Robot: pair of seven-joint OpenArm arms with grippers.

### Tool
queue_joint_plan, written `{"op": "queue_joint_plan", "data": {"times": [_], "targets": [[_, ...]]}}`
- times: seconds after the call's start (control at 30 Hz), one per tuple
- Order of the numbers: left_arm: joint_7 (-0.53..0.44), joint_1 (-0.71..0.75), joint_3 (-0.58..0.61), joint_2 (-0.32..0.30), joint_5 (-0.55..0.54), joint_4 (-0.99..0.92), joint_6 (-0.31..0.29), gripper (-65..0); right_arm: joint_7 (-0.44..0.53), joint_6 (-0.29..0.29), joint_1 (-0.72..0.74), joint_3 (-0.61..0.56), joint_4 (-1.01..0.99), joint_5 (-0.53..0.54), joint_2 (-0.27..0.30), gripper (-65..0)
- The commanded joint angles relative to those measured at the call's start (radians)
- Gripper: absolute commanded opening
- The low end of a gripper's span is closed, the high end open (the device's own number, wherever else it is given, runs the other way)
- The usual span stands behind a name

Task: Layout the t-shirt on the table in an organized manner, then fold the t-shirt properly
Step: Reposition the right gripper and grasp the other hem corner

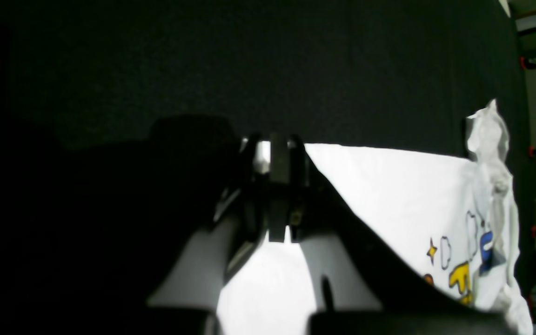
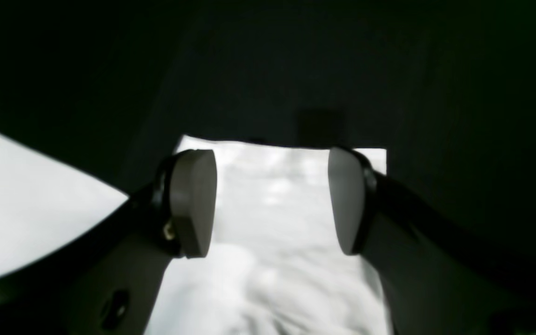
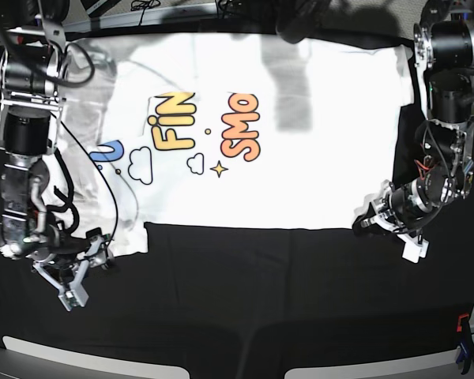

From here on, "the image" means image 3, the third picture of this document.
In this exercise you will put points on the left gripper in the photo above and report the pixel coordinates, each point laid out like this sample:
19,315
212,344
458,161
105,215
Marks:
374,216

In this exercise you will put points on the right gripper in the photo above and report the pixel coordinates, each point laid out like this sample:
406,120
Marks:
69,251

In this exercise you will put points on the white printed t-shirt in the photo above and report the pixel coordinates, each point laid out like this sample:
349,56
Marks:
228,130

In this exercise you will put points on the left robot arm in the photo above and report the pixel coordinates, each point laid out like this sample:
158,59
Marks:
444,60

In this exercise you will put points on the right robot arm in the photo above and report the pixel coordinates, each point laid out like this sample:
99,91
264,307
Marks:
29,122

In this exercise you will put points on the black table cloth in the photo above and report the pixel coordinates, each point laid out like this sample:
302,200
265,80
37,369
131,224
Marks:
221,302

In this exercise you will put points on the red blue clamp bottom right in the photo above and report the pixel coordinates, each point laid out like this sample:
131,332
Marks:
465,356

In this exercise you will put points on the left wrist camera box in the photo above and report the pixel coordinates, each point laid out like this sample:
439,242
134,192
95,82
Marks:
414,249

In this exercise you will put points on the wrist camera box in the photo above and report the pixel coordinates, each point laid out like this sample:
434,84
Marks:
414,249
73,298

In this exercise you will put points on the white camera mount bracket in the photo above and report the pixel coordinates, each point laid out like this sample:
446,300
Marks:
408,207

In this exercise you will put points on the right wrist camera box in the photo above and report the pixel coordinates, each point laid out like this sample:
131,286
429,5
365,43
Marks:
73,298

